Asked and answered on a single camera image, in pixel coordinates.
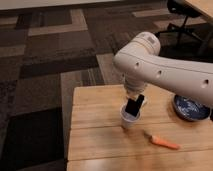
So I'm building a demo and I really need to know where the black office chair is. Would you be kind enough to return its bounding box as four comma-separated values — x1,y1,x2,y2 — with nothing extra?
154,0,210,47

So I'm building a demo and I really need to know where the orange toy carrot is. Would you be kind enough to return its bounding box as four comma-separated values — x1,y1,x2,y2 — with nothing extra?
143,131,180,150

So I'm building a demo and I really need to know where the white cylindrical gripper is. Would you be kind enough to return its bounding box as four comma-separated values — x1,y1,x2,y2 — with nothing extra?
124,76,147,99

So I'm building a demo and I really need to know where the wooden desk corner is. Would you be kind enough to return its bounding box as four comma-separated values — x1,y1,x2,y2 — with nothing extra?
185,0,213,19

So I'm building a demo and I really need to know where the blue patterned bowl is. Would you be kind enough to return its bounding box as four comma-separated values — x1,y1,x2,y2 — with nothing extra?
172,95,212,122

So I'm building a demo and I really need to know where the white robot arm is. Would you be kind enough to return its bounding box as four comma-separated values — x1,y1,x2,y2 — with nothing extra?
113,32,213,108

